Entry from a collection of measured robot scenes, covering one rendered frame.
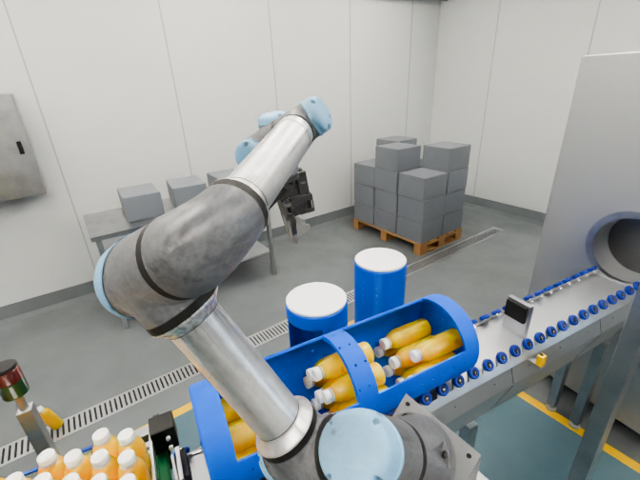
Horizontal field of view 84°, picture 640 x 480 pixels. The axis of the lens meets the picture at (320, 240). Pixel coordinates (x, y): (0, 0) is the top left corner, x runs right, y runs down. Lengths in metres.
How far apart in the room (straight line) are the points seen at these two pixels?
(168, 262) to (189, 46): 3.87
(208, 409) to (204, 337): 0.45
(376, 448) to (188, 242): 0.39
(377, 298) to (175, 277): 1.58
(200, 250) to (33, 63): 3.66
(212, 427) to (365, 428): 0.47
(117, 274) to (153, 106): 3.65
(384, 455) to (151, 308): 0.38
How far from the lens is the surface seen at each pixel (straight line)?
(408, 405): 0.83
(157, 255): 0.45
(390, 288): 1.93
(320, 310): 1.57
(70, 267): 4.34
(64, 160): 4.07
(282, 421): 0.65
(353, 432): 0.62
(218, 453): 0.98
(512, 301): 1.69
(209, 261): 0.44
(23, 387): 1.38
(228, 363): 0.58
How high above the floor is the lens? 1.94
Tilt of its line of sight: 24 degrees down
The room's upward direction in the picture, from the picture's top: 3 degrees counter-clockwise
